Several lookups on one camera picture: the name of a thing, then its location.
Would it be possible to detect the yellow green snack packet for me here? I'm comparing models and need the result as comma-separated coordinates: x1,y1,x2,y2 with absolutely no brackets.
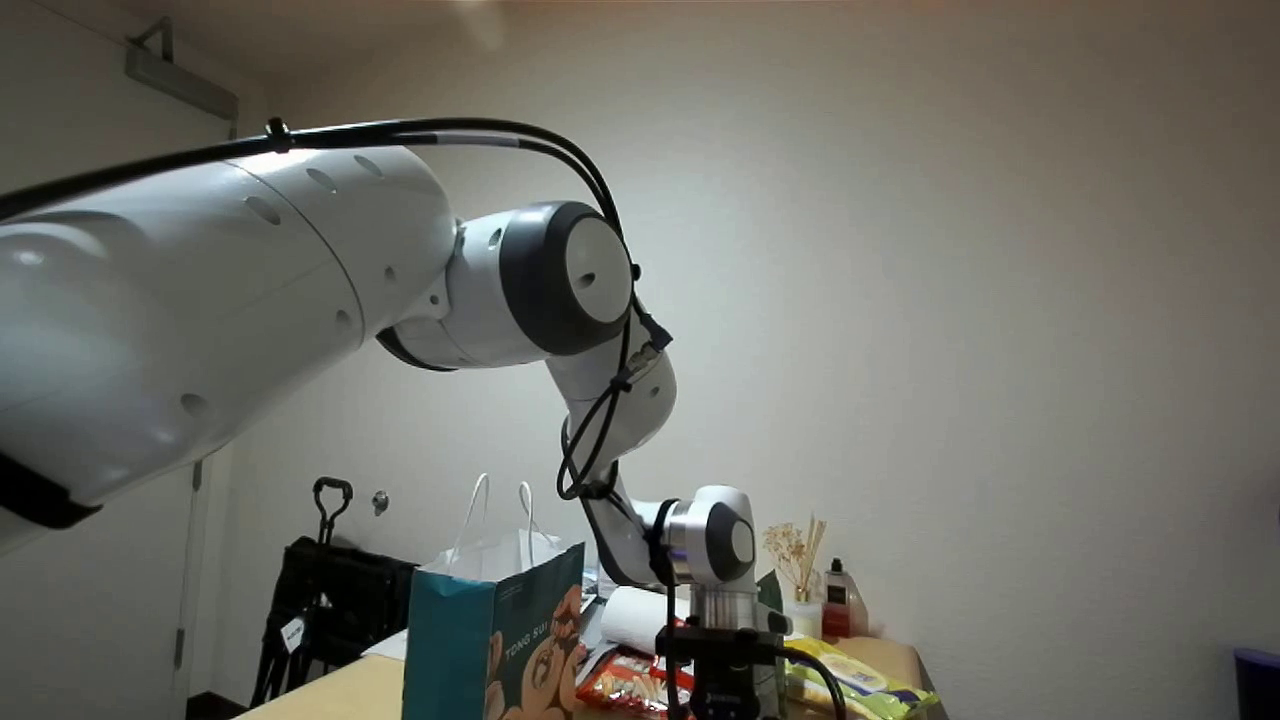
780,631,953,720

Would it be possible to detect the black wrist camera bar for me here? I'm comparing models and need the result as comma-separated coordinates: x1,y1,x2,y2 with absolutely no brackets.
647,621,793,665

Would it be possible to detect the reed stick jar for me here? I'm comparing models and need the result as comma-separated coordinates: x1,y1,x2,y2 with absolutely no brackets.
765,515,836,640

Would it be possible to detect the green paper bag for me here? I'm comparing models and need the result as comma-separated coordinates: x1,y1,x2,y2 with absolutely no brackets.
404,469,594,720

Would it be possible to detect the dark bottle red label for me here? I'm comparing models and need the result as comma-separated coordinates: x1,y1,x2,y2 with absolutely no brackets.
821,555,874,644

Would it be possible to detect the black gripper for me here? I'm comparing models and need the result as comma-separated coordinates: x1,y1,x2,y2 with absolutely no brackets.
688,648,776,720

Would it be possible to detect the dark green standing pouch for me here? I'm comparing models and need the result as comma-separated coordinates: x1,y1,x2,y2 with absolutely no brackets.
752,567,793,638

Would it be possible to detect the grey door closer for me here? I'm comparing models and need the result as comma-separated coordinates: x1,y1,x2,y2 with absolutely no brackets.
123,11,244,129

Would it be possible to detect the orange snack packet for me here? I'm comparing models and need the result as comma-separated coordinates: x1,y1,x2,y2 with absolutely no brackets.
572,648,688,720

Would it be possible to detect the dark blue bin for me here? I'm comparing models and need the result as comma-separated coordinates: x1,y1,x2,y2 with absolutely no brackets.
1233,648,1280,720

